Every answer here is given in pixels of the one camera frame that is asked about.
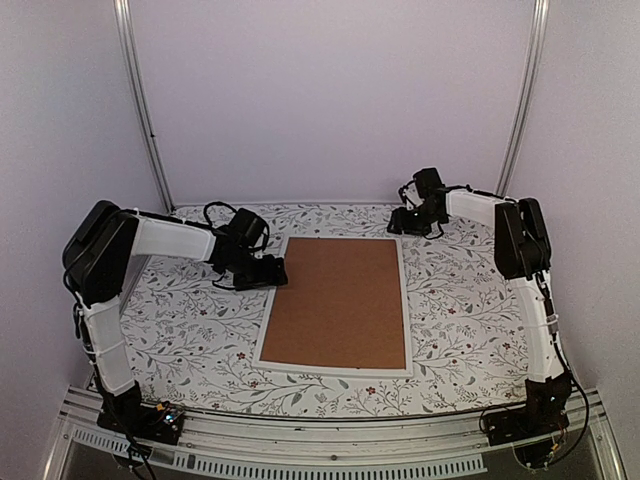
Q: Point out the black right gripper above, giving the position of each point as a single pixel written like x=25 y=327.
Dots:
x=401 y=221

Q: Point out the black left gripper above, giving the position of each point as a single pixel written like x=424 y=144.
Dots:
x=272 y=275

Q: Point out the white picture frame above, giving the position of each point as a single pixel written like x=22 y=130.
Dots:
x=330 y=372

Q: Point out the brown cardboard backing board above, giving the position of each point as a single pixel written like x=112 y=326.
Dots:
x=335 y=305

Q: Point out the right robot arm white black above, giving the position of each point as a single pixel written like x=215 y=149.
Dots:
x=522 y=255

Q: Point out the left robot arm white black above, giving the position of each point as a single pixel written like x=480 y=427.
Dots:
x=95 y=262

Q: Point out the floral patterned table cover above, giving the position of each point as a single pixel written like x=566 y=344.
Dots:
x=369 y=325

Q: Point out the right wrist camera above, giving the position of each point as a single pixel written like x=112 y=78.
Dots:
x=428 y=183

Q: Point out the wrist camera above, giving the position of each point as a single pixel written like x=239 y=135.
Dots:
x=249 y=230
x=428 y=183

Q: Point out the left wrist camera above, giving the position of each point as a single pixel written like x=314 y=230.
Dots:
x=249 y=230

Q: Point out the aluminium front rail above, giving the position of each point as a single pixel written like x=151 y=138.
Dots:
x=216 y=445

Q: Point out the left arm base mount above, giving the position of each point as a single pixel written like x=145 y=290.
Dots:
x=150 y=417

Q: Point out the right aluminium corner post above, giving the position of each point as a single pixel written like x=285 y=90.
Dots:
x=532 y=63

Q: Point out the aluminium corner post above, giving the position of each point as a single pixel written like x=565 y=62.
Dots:
x=124 y=25
x=532 y=63

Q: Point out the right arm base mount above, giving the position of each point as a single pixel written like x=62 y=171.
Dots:
x=504 y=425

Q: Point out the left aluminium corner post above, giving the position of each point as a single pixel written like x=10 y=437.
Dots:
x=124 y=25

